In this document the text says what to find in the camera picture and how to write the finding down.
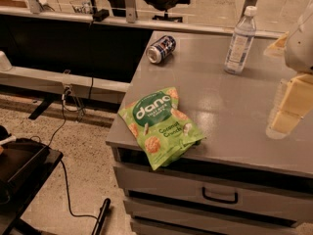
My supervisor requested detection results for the black drawer handle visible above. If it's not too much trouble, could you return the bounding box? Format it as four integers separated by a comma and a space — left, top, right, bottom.
201, 187, 239, 205

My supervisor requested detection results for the black table leg bar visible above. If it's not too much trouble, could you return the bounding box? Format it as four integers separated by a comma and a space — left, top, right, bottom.
91, 198, 111, 235

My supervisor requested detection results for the grey drawer cabinet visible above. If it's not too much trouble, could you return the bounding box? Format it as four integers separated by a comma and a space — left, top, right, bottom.
107, 33, 313, 235

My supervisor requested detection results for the black box on ledge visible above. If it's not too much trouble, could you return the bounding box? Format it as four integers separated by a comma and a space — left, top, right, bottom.
93, 9, 110, 22

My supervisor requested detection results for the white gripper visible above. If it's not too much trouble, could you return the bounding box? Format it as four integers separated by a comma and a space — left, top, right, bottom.
263, 0, 313, 139

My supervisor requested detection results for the blue soda can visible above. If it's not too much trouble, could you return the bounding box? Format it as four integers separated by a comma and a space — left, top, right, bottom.
146, 35, 176, 64

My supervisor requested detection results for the black side table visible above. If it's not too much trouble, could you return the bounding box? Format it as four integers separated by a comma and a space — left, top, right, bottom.
0, 138, 63, 235

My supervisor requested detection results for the clear plastic water bottle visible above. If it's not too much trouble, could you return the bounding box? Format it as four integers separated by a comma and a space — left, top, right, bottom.
224, 6, 257, 74

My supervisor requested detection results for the black floor cable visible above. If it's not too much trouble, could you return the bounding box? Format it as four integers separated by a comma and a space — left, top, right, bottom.
47, 85, 100, 220

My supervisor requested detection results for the green rice chip bag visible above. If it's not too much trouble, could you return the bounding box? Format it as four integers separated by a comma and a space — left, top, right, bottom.
118, 87, 204, 170

